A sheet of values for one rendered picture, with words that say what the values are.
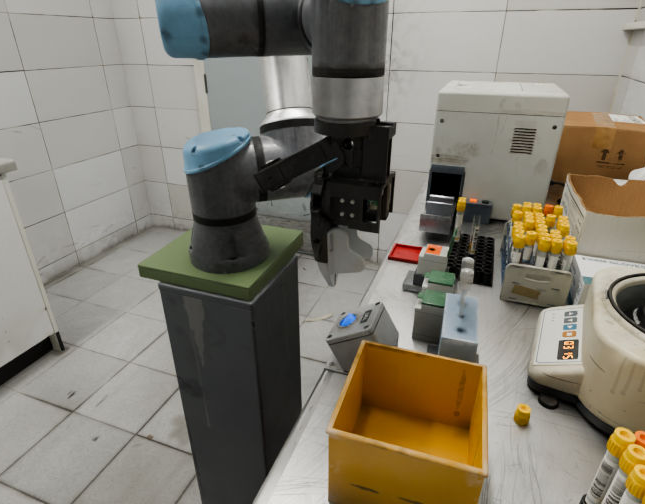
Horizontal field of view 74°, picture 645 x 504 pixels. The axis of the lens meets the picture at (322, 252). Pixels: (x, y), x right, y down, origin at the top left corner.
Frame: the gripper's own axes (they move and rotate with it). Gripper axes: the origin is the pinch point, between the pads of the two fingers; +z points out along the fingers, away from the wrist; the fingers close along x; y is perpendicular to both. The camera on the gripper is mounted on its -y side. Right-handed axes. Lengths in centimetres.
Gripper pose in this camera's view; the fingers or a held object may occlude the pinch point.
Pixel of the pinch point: (327, 275)
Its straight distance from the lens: 55.9
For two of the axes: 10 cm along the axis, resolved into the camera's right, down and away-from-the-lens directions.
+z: 0.0, 8.9, 4.5
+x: 3.5, -4.2, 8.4
